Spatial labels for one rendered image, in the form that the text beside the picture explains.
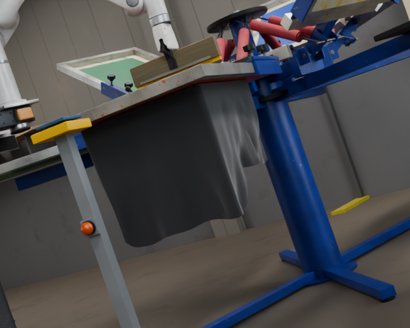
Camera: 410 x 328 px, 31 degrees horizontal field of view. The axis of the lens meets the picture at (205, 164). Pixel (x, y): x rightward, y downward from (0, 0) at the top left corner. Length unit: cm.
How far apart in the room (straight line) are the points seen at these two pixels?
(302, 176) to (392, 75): 237
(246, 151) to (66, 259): 622
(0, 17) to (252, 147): 102
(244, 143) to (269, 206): 405
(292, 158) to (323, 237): 40
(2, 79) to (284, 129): 140
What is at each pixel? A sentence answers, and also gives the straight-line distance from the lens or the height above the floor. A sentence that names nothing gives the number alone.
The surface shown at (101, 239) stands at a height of 61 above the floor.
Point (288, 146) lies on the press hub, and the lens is 352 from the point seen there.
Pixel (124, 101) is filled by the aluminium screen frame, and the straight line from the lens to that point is 227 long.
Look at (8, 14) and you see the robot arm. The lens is 282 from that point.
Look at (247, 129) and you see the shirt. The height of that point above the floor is 77.
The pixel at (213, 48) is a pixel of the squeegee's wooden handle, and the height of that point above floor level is 109.
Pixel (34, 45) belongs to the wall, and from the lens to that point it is 824.
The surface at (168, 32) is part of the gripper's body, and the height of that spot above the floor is 121.
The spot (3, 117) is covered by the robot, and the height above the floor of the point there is 110.
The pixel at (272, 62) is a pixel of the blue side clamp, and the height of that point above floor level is 98.
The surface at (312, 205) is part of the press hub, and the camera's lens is 355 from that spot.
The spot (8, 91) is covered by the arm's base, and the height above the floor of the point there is 119.
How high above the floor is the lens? 73
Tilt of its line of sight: level
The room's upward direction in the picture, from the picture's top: 19 degrees counter-clockwise
